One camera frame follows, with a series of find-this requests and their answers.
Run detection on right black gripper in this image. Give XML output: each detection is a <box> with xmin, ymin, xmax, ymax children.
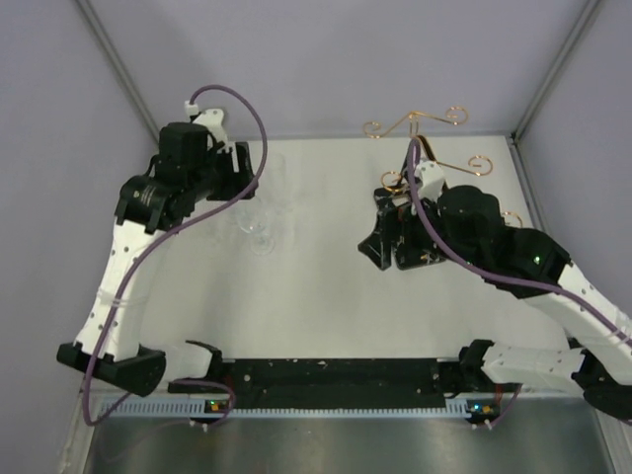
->
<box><xmin>357</xmin><ymin>187</ymin><xmax>484</xmax><ymax>273</ymax></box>

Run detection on clear wine glass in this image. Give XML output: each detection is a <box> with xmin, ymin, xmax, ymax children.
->
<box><xmin>270</xmin><ymin>153</ymin><xmax>293</xmax><ymax>218</ymax></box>
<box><xmin>235</xmin><ymin>197</ymin><xmax>275</xmax><ymax>256</ymax></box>

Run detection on clear wine glass back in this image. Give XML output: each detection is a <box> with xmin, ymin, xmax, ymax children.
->
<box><xmin>270</xmin><ymin>153</ymin><xmax>293</xmax><ymax>218</ymax></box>

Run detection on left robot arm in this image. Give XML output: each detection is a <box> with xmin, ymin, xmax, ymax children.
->
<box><xmin>57</xmin><ymin>120</ymin><xmax>256</xmax><ymax>396</ymax></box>

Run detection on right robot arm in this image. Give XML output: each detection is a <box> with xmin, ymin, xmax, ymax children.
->
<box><xmin>357</xmin><ymin>186</ymin><xmax>631</xmax><ymax>423</ymax></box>

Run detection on black marble rack base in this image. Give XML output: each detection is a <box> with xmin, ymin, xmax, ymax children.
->
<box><xmin>372</xmin><ymin>185</ymin><xmax>445</xmax><ymax>271</ymax></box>

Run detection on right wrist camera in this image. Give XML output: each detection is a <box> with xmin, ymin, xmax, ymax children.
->
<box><xmin>415</xmin><ymin>161</ymin><xmax>445</xmax><ymax>201</ymax></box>

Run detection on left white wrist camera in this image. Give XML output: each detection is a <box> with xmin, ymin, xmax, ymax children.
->
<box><xmin>184</xmin><ymin>101</ymin><xmax>233</xmax><ymax>153</ymax></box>

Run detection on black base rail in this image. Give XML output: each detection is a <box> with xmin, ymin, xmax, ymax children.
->
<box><xmin>167</xmin><ymin>338</ymin><xmax>510</xmax><ymax>411</ymax></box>

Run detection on white cable duct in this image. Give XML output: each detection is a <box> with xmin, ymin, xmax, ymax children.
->
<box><xmin>98</xmin><ymin>395</ymin><xmax>495</xmax><ymax>420</ymax></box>

